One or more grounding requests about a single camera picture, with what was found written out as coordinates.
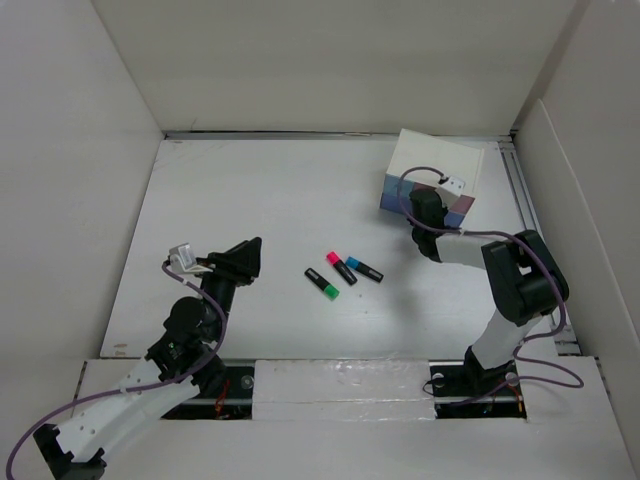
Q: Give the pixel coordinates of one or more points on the aluminium rail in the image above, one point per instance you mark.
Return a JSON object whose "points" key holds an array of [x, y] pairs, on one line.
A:
{"points": [[274, 135], [565, 341]]}

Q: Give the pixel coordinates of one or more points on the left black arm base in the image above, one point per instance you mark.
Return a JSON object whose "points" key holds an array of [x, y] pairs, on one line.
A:
{"points": [[232, 400]]}

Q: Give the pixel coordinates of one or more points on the purple blue drawer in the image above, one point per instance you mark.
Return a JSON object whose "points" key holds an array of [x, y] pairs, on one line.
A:
{"points": [[453, 219]]}

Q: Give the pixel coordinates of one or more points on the white drawer cabinet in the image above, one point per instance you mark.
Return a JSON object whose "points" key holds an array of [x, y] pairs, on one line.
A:
{"points": [[414, 149]]}

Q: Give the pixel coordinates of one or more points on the light blue drawer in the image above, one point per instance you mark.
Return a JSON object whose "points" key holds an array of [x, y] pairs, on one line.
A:
{"points": [[394, 186]]}

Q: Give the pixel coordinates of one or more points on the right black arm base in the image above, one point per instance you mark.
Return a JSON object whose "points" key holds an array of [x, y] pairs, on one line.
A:
{"points": [[458, 394]]}

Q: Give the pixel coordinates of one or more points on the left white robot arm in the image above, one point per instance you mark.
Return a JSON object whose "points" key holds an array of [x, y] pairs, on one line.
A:
{"points": [[181, 365]]}

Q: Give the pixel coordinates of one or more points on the pink highlighter marker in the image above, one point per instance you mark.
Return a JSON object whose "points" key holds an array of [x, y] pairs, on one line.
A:
{"points": [[341, 268]]}

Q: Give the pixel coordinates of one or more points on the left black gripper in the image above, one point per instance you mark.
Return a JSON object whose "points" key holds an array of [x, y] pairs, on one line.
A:
{"points": [[239, 264]]}

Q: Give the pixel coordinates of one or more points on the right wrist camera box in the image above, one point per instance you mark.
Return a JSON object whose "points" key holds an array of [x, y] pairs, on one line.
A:
{"points": [[451, 186]]}

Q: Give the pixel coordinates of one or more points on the back aluminium rail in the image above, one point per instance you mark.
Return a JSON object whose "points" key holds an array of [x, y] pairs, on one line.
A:
{"points": [[274, 135]]}

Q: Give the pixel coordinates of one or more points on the green highlighter marker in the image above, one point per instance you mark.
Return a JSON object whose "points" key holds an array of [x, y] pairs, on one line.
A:
{"points": [[321, 283]]}

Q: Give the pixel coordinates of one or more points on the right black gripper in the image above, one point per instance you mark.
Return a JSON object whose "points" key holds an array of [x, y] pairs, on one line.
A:
{"points": [[443, 208]]}

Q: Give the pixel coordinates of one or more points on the right aluminium rail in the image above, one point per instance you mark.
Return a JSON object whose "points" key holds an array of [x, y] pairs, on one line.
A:
{"points": [[565, 341]]}

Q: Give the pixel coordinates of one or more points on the blue highlighter marker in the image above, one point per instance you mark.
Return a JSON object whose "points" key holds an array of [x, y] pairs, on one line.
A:
{"points": [[364, 269]]}

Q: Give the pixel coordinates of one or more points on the pink drawer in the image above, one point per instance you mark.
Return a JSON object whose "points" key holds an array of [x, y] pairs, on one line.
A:
{"points": [[447, 200]]}

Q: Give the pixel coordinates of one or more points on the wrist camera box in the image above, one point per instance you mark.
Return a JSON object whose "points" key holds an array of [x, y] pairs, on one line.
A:
{"points": [[182, 261], [451, 186]]}

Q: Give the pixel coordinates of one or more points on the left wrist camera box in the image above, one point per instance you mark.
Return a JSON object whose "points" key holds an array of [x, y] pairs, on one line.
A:
{"points": [[182, 261]]}

